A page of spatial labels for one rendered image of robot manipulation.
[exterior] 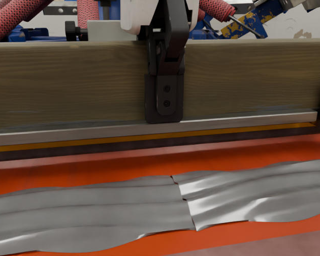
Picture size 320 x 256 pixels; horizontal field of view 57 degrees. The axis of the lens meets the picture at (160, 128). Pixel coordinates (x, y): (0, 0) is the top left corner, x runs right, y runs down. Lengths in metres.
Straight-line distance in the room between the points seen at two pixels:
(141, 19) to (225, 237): 0.15
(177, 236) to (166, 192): 0.04
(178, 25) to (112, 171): 0.13
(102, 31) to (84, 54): 0.27
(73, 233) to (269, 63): 0.21
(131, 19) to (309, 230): 0.18
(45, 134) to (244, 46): 0.18
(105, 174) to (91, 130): 0.04
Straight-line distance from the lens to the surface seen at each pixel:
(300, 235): 0.21
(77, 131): 0.25
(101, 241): 0.19
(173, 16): 0.20
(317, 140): 0.36
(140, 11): 0.21
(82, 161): 0.28
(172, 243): 0.18
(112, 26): 0.52
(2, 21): 0.87
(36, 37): 1.23
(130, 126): 0.25
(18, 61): 0.25
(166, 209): 0.20
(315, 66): 0.32
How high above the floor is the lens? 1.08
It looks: 20 degrees down
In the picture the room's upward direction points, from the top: straight up
